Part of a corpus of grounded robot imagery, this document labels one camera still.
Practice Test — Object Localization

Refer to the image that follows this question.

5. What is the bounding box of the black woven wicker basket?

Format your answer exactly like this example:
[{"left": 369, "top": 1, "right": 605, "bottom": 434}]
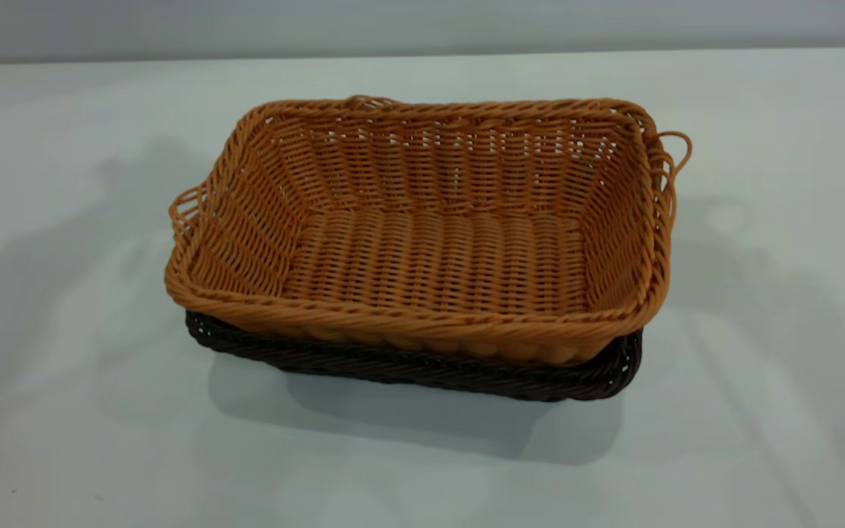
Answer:
[{"left": 185, "top": 309, "right": 644, "bottom": 403}]

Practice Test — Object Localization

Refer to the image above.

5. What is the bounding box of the orange woven wicker basket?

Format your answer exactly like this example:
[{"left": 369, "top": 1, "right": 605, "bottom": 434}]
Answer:
[{"left": 164, "top": 95, "right": 693, "bottom": 367}]

